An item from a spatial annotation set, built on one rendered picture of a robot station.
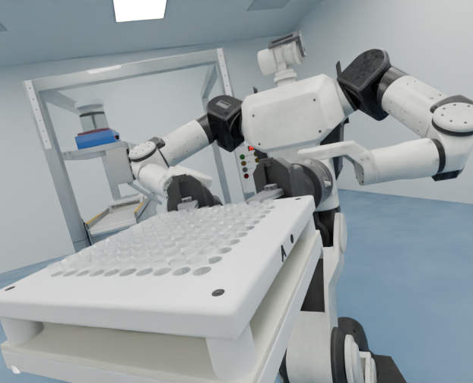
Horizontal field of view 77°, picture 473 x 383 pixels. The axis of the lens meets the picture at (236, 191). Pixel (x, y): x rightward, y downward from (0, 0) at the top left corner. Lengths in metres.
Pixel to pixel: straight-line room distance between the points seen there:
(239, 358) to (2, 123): 5.48
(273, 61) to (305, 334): 0.70
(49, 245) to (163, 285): 5.35
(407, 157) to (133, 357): 0.53
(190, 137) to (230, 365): 0.77
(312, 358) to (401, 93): 0.62
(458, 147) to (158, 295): 0.57
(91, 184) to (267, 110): 4.64
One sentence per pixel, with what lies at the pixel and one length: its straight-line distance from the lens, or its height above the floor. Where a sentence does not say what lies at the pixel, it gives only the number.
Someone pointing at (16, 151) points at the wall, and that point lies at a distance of 5.51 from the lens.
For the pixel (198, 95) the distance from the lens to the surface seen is 1.72.
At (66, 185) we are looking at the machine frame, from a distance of 1.80.
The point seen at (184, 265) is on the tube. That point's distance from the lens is 0.22.
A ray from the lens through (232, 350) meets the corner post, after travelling 0.19.
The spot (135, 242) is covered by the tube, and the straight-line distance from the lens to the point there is 0.31.
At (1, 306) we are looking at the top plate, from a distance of 0.33.
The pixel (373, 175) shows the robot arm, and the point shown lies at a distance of 0.60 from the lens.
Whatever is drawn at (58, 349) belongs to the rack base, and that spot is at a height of 1.00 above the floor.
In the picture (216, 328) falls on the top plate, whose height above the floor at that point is 1.03.
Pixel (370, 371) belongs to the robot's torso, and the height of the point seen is 0.32.
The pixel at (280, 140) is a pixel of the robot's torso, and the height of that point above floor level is 1.11.
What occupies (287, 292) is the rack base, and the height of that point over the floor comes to 1.00.
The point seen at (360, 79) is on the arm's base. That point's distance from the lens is 0.83.
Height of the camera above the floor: 1.12
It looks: 9 degrees down
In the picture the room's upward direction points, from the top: 12 degrees counter-clockwise
